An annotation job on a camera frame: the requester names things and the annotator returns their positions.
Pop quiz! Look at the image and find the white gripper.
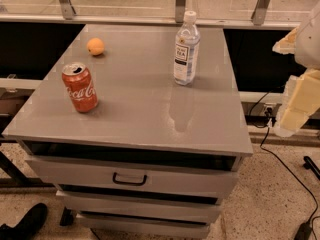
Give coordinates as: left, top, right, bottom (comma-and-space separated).
272, 2, 320, 137

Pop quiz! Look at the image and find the clear plastic water bottle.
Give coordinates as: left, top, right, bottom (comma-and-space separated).
173, 11, 201, 85

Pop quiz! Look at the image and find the black metal leg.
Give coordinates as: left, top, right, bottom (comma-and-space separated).
303, 156, 320, 180

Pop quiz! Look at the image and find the grey drawer cabinet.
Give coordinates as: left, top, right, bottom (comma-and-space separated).
4, 25, 252, 239

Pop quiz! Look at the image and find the orange fruit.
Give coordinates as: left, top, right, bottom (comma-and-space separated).
87, 38, 105, 56

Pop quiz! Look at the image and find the red Coca-Cola can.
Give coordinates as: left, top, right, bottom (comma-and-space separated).
62, 62, 98, 113

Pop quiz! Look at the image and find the black shoe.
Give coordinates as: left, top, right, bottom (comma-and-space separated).
0, 203, 48, 240

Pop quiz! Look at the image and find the black power cable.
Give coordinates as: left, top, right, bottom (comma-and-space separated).
248, 89, 320, 240

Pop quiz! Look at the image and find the black drawer handle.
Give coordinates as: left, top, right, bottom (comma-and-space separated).
112, 172, 148, 186

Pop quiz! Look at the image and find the metal window frame rail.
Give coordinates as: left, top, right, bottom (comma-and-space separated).
0, 0, 320, 31

